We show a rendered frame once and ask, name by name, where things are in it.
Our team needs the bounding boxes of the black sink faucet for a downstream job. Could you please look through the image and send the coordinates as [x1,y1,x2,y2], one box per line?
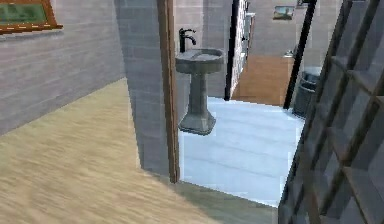
[178,27,198,54]

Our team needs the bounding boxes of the dark grey round bin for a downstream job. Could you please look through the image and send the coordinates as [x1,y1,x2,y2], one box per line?
[292,66,323,119]

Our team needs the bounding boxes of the grey glass panel room door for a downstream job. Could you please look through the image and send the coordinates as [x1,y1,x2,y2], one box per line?
[277,0,384,224]

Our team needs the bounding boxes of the grey pedestal sink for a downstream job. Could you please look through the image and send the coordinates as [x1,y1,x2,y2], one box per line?
[175,48,225,136]

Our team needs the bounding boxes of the small framed wall picture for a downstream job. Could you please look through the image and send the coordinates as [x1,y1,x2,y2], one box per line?
[272,5,296,21]

